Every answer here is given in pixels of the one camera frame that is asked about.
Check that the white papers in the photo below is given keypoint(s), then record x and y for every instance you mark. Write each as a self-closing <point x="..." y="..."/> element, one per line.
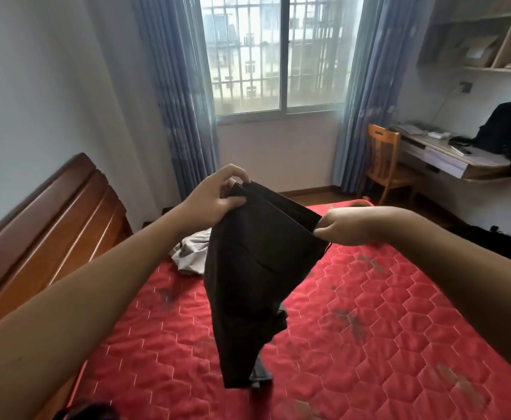
<point x="412" y="129"/>

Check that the person's right hand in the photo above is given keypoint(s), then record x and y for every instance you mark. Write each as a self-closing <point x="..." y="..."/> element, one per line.
<point x="356" y="225"/>

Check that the blue curtain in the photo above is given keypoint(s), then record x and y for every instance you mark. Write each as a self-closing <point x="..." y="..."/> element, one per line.
<point x="181" y="83"/>
<point x="378" y="83"/>

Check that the small wooden desk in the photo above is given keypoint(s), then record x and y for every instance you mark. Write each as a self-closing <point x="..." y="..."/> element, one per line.
<point x="456" y="163"/>

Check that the black backpack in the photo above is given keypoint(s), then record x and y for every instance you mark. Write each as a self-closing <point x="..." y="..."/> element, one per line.
<point x="502" y="126"/>

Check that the black phone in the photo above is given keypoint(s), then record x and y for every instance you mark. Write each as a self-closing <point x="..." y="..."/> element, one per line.
<point x="461" y="150"/>

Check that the dark grey trousers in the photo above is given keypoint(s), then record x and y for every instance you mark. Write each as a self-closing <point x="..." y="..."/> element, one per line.
<point x="255" y="279"/>

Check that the dark wall socket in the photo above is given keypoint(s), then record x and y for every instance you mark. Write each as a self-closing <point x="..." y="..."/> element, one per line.
<point x="466" y="87"/>

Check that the person's left forearm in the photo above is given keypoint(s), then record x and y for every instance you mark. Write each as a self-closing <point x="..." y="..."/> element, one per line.
<point x="63" y="310"/>

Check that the flat cardboard box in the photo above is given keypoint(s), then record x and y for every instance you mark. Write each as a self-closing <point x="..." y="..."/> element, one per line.
<point x="478" y="52"/>

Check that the red quilted mattress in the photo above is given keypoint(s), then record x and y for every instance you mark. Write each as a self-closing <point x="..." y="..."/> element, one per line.
<point x="369" y="345"/>

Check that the person's left hand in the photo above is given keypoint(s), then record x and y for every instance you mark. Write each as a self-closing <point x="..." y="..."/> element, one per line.
<point x="205" y="203"/>

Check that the wooden headboard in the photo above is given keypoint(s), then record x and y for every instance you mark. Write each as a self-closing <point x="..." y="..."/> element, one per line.
<point x="41" y="223"/>

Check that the wooden chair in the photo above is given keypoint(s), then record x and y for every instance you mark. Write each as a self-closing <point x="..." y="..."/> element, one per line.
<point x="384" y="148"/>

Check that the person's right forearm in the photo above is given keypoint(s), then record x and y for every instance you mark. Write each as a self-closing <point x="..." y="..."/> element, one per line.
<point x="478" y="279"/>

